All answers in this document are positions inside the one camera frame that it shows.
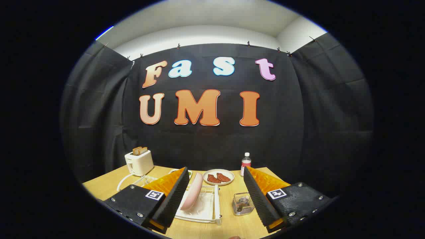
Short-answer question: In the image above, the white plate with meat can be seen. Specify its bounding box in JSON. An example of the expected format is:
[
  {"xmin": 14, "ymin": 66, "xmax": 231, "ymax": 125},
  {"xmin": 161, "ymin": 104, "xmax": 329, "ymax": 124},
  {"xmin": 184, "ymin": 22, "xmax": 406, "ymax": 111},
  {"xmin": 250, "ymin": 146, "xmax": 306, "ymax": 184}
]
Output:
[{"xmin": 203, "ymin": 169, "xmax": 235, "ymax": 186}]

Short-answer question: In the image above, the metal wire basket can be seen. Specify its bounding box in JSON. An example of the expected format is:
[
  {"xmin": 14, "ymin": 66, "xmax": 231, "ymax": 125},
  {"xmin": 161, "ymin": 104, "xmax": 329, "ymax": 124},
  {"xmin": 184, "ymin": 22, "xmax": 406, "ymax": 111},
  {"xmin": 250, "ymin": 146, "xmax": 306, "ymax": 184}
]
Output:
[{"xmin": 232, "ymin": 193, "xmax": 255, "ymax": 216}]

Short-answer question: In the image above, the black backdrop cloth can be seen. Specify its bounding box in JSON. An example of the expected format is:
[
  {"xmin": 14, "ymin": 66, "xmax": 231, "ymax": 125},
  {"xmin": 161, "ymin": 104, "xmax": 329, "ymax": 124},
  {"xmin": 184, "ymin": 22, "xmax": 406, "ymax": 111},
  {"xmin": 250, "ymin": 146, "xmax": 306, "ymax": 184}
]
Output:
[{"xmin": 60, "ymin": 33, "xmax": 374, "ymax": 199}]

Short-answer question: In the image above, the white wire dish rack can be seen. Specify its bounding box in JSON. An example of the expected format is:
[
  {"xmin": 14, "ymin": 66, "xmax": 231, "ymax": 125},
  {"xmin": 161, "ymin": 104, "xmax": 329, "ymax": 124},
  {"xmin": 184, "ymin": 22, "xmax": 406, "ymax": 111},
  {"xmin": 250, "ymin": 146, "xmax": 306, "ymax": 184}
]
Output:
[{"xmin": 117, "ymin": 169, "xmax": 222, "ymax": 226}]

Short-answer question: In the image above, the pink plate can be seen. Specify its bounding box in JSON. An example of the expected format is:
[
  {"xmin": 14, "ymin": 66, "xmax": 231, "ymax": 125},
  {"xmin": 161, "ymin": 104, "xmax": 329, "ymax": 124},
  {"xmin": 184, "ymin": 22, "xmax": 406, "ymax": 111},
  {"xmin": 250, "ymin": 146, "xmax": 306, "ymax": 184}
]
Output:
[{"xmin": 180, "ymin": 172, "xmax": 204, "ymax": 211}]

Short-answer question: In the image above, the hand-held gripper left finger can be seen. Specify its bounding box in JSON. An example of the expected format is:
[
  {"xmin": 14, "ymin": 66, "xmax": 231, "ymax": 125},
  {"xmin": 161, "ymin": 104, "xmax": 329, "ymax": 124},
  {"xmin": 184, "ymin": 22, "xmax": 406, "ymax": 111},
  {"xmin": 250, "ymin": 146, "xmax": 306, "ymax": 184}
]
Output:
[{"xmin": 103, "ymin": 167, "xmax": 190, "ymax": 234}]

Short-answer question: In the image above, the clear bottle with red label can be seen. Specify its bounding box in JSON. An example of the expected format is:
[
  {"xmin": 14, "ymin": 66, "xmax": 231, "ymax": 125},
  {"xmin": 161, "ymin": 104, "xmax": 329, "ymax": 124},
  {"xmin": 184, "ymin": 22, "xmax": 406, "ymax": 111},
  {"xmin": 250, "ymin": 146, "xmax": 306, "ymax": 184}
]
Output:
[{"xmin": 240, "ymin": 152, "xmax": 252, "ymax": 176}]

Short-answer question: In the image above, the white toaster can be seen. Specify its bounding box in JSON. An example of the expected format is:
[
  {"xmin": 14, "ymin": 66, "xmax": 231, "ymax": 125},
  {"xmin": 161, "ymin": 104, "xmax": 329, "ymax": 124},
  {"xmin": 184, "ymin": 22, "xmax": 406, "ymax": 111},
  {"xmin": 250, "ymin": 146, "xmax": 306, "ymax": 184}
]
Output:
[{"xmin": 125, "ymin": 150, "xmax": 154, "ymax": 177}]

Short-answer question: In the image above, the white drain tray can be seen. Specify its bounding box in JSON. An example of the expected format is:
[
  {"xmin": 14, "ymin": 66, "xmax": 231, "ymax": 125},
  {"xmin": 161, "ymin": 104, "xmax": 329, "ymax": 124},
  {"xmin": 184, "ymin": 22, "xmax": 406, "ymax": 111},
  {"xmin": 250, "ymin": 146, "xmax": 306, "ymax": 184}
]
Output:
[{"xmin": 176, "ymin": 191, "xmax": 216, "ymax": 222}]

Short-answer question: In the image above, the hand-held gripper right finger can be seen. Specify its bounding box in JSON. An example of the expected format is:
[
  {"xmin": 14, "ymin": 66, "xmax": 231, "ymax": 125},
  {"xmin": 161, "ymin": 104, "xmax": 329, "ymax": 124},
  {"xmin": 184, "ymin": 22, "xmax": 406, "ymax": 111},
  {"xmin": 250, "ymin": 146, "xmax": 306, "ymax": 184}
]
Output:
[{"xmin": 243, "ymin": 166, "xmax": 332, "ymax": 233}]

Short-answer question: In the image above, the dark-handled spoon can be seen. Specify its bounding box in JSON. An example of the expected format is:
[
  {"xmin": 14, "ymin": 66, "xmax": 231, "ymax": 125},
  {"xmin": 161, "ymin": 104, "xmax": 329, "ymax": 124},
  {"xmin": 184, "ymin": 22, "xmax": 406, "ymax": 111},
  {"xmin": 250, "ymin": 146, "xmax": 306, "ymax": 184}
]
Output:
[{"xmin": 237, "ymin": 197, "xmax": 250, "ymax": 213}]

